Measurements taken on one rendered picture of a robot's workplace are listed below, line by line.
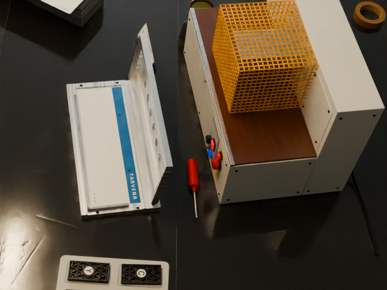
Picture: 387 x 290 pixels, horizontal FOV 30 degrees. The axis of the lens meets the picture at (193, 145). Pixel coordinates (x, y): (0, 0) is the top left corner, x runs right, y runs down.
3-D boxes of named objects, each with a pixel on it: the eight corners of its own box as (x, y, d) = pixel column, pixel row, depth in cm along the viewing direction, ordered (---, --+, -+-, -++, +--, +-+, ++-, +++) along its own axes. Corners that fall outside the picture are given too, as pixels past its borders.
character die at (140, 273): (121, 265, 180) (121, 263, 179) (160, 266, 181) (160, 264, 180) (120, 283, 177) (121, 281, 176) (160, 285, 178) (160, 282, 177)
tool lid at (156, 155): (139, 33, 198) (145, 34, 199) (126, 79, 213) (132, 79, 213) (166, 166, 174) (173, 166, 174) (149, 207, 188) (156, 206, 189)
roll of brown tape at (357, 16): (378, 6, 247) (380, 1, 245) (387, 28, 241) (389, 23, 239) (349, 6, 245) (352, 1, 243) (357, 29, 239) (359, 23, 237)
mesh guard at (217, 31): (211, 48, 198) (219, 4, 185) (281, 43, 202) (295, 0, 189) (229, 113, 186) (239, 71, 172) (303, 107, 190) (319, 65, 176)
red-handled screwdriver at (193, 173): (186, 163, 201) (187, 157, 198) (196, 163, 201) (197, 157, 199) (190, 220, 190) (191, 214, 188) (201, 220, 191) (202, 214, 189)
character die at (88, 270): (69, 262, 179) (69, 259, 178) (109, 264, 180) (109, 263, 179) (67, 280, 176) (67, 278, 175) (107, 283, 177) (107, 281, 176)
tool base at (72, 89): (66, 89, 212) (65, 81, 209) (136, 83, 215) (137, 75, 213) (81, 219, 187) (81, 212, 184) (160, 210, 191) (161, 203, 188)
